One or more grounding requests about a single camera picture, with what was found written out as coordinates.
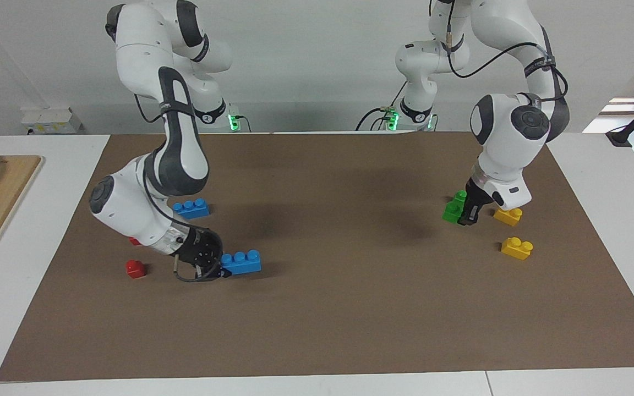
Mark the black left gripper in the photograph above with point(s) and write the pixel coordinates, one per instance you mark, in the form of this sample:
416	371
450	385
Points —
477	197

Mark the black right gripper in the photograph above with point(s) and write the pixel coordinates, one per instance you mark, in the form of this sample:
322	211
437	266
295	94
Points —
201	250

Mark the green two-stud block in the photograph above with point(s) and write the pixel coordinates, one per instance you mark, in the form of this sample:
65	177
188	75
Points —
452	212
460	196

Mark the blue three-stud block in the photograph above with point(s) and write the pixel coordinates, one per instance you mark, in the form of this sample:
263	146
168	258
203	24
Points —
242	264
193	209

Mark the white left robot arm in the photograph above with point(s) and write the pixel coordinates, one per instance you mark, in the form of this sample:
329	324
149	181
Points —
515	137

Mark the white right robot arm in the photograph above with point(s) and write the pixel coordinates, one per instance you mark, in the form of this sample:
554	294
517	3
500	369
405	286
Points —
176	148

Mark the yellow two-stud block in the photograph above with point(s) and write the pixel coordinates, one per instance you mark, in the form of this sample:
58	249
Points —
517	248
509	216

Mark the red one-stud block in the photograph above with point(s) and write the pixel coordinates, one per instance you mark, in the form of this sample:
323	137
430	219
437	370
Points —
135	269
134	241

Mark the brown table mat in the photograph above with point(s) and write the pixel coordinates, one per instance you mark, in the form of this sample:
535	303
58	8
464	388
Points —
317	308

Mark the white wall socket strip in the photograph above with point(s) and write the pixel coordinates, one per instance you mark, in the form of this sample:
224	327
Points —
50	122

